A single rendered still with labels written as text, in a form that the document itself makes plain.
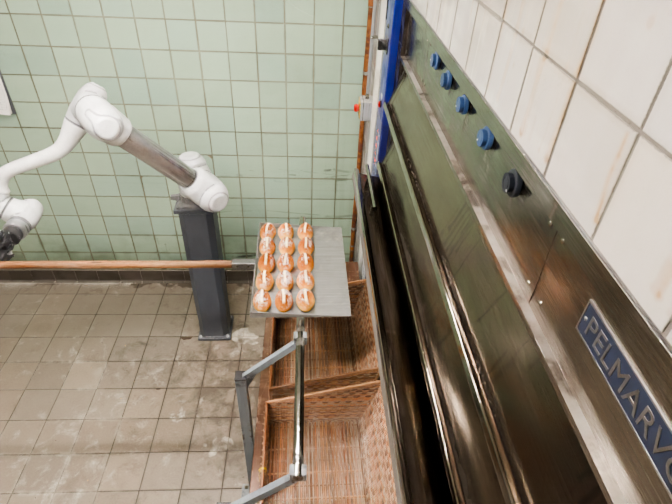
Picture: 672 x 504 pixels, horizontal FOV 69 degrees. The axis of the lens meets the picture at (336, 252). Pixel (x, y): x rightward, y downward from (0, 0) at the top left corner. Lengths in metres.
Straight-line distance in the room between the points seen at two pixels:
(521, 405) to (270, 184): 2.57
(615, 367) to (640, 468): 0.11
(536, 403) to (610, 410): 0.18
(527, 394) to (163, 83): 2.59
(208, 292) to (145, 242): 0.78
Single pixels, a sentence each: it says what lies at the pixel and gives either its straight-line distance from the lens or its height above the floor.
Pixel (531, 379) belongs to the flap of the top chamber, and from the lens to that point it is 0.86.
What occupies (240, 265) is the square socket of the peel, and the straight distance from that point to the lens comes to 1.96.
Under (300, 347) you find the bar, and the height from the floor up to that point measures 1.17.
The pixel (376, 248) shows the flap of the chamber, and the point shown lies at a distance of 1.70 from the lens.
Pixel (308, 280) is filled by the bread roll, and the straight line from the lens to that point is 1.84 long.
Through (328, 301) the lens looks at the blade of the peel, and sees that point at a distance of 1.83.
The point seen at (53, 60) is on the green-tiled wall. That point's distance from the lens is 3.20.
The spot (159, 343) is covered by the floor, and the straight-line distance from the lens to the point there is 3.39.
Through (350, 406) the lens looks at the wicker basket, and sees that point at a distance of 2.13.
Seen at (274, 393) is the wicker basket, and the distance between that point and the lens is 2.16.
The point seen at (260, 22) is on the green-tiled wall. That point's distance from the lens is 2.85.
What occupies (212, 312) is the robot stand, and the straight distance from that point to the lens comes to 3.15.
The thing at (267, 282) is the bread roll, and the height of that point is 1.22.
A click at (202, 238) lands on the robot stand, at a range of 2.78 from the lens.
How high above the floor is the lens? 2.45
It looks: 38 degrees down
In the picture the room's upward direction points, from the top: 3 degrees clockwise
